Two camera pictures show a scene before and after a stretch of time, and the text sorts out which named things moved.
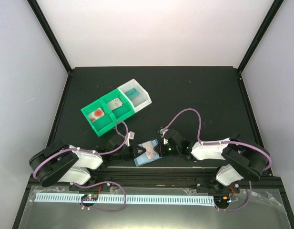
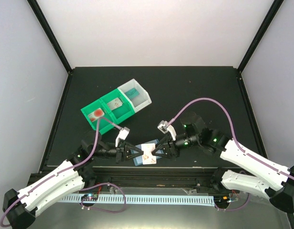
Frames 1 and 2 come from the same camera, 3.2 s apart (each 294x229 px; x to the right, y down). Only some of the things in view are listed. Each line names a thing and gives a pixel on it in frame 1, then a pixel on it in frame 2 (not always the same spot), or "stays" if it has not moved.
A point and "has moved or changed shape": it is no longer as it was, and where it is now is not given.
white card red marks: (114, 104) stays
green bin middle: (117, 105) stays
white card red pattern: (150, 150) has moved or changed shape
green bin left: (99, 116) stays
